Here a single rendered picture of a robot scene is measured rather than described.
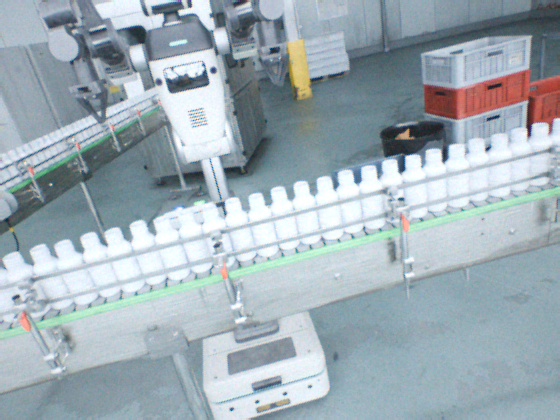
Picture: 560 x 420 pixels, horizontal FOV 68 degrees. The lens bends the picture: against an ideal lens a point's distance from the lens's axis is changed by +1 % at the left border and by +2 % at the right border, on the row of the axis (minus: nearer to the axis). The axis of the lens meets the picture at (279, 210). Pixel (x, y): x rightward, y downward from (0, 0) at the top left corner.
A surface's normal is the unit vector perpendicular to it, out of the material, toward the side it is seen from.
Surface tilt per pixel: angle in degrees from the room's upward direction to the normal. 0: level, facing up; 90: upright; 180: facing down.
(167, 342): 90
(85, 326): 90
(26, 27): 90
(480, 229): 90
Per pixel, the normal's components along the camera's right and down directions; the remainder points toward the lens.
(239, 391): 0.17, 0.39
